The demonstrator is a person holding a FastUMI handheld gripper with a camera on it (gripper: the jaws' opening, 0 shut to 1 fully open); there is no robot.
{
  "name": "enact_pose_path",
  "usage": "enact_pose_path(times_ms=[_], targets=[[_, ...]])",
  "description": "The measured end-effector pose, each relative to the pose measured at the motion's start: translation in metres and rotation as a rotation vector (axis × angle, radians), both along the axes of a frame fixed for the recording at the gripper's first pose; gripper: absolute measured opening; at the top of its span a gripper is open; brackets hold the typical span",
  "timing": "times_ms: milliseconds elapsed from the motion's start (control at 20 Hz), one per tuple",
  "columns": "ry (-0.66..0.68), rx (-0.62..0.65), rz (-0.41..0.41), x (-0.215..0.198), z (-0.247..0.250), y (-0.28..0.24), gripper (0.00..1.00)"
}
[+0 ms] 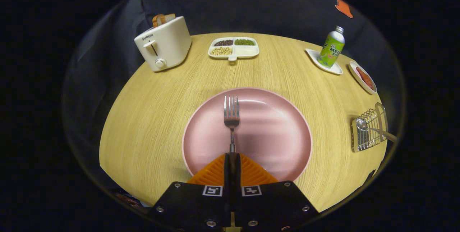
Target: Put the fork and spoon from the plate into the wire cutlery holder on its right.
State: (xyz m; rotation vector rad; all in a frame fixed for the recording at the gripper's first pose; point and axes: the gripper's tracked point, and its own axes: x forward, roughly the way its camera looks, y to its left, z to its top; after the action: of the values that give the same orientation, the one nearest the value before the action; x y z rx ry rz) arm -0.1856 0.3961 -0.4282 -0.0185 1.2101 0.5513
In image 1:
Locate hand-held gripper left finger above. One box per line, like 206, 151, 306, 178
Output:
149, 152, 231, 228

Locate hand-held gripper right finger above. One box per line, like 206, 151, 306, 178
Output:
236, 152, 319, 229

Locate wooden handled metal fork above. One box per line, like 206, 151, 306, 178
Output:
224, 95, 240, 227

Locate wooden handled metal spoon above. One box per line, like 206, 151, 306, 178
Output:
356, 118, 397, 142

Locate large pink plate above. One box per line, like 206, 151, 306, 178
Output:
181, 87, 313, 183

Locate white square coaster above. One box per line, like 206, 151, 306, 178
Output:
305, 48, 343, 75

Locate small white food plate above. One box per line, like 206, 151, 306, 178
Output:
348, 61, 378, 94

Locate white divided dish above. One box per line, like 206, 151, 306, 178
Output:
208, 37, 259, 62

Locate red meat pieces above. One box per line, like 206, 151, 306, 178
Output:
356, 67, 375, 90

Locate cream white toaster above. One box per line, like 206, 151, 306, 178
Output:
134, 16, 192, 72

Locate green label drink bottle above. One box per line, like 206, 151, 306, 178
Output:
317, 26, 345, 69

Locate toasted bread slice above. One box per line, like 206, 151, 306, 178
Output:
152, 13, 176, 28

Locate metal wire rack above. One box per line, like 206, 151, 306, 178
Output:
350, 102, 388, 153

